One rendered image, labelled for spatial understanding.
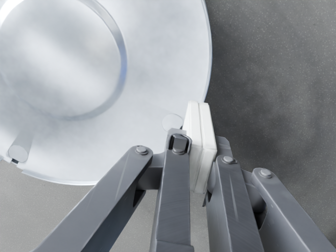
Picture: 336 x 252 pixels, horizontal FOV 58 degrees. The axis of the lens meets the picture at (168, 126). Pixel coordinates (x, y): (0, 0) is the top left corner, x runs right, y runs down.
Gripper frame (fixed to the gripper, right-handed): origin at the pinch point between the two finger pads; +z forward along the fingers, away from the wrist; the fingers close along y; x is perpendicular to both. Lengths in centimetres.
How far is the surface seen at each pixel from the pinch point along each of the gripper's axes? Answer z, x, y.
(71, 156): 11.3, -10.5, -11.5
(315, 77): 36.5, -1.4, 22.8
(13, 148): 11.3, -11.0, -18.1
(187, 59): 11.3, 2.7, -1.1
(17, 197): 37, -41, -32
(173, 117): 11.3, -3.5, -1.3
